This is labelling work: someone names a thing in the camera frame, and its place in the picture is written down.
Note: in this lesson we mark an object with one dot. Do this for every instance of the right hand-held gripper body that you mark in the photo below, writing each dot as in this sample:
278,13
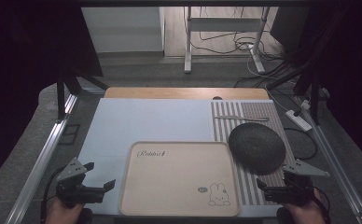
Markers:
289,194

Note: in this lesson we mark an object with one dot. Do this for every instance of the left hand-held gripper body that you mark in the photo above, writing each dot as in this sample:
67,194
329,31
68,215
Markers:
76,193

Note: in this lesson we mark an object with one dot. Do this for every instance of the person's left hand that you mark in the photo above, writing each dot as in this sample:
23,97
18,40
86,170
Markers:
62,214

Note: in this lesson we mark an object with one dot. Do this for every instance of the person's right hand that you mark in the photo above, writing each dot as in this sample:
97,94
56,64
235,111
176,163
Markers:
306,214

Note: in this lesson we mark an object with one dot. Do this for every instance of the dark round woven placemat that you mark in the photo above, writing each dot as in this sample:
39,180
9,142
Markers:
257,147

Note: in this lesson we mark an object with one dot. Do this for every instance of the grey striped placemat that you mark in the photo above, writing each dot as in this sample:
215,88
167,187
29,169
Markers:
222,130

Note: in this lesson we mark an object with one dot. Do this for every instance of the beige tray with rabbit print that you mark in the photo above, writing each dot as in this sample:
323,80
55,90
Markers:
176,180

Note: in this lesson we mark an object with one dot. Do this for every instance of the white power strip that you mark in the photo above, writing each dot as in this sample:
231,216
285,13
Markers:
299,120

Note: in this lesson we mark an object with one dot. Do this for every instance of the black metal stand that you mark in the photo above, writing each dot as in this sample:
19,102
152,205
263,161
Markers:
61,96
314,93

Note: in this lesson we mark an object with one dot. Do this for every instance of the light blue table cover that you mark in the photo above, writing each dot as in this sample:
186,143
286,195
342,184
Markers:
154,121

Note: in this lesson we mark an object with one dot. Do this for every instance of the wooden table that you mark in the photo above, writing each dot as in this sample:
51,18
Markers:
169,93

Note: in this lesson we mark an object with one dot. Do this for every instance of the white cabinet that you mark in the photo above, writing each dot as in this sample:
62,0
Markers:
123,29

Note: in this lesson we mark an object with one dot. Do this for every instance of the aluminium rail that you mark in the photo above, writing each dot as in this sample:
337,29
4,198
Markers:
334,161
42,161

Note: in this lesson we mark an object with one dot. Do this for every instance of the white desk frame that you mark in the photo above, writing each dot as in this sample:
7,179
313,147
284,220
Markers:
222,24

